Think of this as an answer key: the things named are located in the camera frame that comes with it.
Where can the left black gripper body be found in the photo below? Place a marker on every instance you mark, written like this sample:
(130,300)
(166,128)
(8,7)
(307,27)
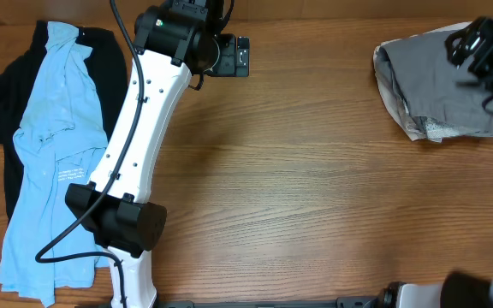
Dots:
(226,65)

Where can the grey shorts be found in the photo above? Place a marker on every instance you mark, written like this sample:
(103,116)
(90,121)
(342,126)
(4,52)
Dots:
(427,82)

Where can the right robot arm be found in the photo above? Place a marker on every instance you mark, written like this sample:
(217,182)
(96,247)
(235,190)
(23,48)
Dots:
(458,289)

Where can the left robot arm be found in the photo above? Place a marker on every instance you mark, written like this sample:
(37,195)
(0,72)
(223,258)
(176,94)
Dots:
(172,43)

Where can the folded beige shorts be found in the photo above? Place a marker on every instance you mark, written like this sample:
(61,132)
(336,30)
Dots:
(395,104)

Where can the light blue shirt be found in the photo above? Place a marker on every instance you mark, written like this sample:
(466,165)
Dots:
(65,128)

